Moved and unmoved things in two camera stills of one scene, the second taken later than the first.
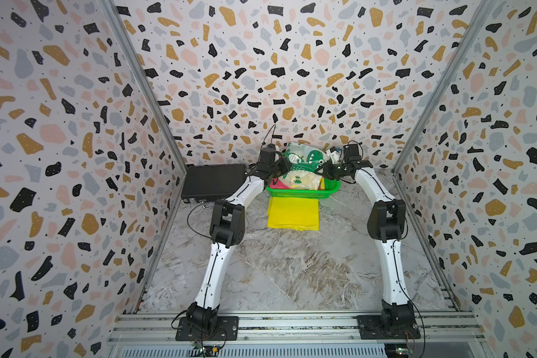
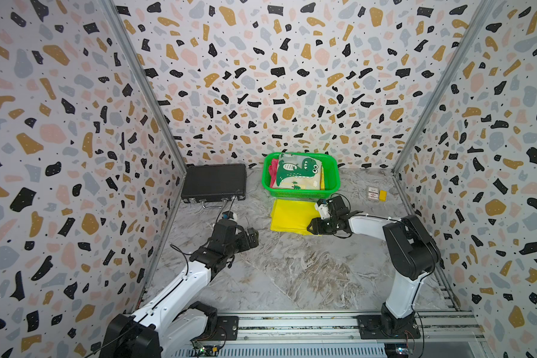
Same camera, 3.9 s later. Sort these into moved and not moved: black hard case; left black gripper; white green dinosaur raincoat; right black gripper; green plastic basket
Moved: left black gripper; right black gripper; white green dinosaur raincoat
Not moved: green plastic basket; black hard case
